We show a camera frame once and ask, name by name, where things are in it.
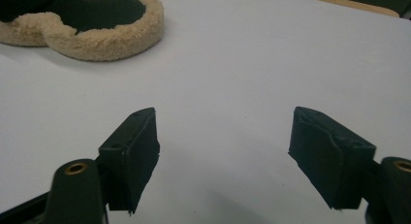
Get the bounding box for light wooden table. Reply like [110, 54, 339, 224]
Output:
[282, 0, 401, 18]

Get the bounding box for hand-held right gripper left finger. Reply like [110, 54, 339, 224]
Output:
[97, 107, 161, 216]

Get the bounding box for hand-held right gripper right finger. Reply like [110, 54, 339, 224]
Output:
[288, 106, 377, 210]

